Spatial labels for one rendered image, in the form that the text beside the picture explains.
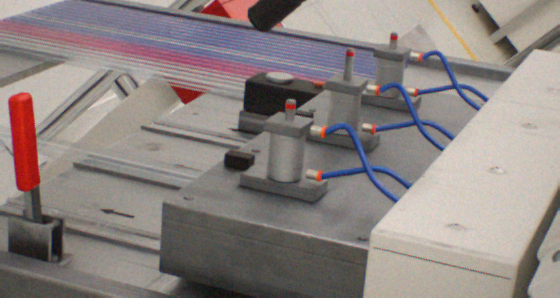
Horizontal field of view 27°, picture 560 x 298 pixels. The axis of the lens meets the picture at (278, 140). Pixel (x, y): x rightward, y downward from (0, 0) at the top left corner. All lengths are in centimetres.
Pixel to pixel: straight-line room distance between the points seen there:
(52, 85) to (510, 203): 209
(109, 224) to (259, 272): 16
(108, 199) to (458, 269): 32
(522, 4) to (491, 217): 475
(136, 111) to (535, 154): 116
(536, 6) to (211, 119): 437
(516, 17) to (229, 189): 469
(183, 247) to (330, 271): 9
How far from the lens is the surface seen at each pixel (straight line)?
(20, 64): 119
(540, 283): 55
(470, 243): 63
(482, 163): 75
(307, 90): 99
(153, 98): 185
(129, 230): 80
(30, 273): 71
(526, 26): 541
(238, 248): 68
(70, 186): 88
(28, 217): 74
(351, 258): 66
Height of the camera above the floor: 152
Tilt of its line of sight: 27 degrees down
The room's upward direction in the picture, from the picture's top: 52 degrees clockwise
